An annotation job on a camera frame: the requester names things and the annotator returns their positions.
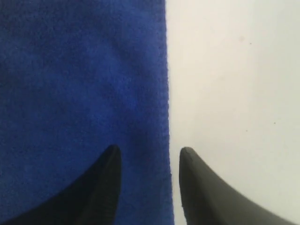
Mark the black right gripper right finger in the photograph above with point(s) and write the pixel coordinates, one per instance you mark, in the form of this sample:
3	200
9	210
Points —
209	200

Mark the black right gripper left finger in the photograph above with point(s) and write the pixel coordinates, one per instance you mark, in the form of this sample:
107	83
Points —
92	199

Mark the blue towel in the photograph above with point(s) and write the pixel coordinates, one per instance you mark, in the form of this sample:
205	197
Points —
77	76

